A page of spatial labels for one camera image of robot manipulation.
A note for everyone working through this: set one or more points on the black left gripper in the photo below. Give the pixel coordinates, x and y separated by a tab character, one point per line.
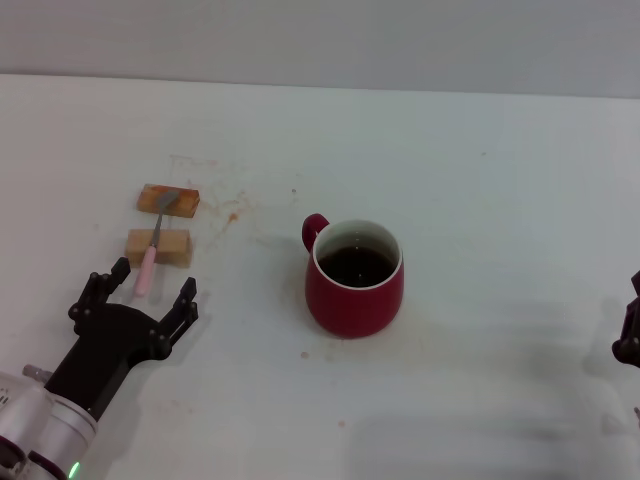
112	335

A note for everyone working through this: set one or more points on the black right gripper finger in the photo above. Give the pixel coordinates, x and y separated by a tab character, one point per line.
631	330

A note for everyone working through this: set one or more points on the red ceramic mug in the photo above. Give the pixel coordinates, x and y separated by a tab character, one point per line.
350	310

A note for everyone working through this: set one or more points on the plain wooden block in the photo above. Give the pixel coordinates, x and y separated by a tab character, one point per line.
175	247

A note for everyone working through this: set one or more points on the stained wooden block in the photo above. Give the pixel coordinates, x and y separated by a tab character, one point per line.
187	202

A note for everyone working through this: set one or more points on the dark coffee liquid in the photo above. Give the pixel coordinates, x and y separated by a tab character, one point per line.
355	265

